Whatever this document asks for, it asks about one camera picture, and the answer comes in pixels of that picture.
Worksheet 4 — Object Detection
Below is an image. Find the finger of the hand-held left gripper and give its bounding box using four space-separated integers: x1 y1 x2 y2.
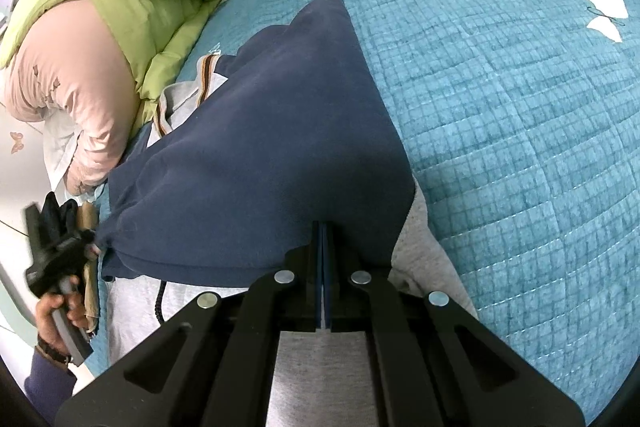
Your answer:
79 229 102 256

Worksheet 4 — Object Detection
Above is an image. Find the person's left hand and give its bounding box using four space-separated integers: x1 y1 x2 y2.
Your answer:
35 276 94 360

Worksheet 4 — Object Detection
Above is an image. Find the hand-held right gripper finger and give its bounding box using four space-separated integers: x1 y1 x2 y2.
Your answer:
55 221 325 427
325 221 587 427

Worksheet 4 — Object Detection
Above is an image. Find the dark wristwatch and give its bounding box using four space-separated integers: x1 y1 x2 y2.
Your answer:
36 337 74 366

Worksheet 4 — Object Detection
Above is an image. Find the white pillow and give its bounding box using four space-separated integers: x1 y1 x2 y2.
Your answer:
42 107 109 202

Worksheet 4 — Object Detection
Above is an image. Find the navy and grey sweatshirt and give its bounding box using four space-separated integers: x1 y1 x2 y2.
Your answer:
100 0 480 427

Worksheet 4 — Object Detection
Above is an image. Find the pink duvet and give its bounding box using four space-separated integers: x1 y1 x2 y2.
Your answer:
0 0 139 196

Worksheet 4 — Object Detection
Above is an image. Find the beige cloth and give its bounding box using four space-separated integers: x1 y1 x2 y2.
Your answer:
74 201 103 334

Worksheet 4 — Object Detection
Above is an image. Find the teal quilted bedspread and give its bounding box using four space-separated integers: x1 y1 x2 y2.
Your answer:
95 0 637 427

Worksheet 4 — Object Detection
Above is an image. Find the person's left forearm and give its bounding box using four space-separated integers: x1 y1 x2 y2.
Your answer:
22 346 79 412

